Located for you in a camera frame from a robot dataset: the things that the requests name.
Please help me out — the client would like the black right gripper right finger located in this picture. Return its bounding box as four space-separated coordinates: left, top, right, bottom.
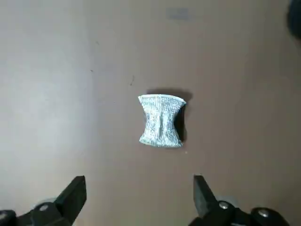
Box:
188 174 291 226

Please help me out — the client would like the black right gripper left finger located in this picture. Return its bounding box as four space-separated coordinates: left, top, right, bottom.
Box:
0 175 87 226

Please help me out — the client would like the silver sponge cloth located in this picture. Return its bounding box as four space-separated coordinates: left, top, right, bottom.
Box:
137 94 187 149

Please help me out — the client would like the black cylinder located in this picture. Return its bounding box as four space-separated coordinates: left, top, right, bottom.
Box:
286 0 301 40

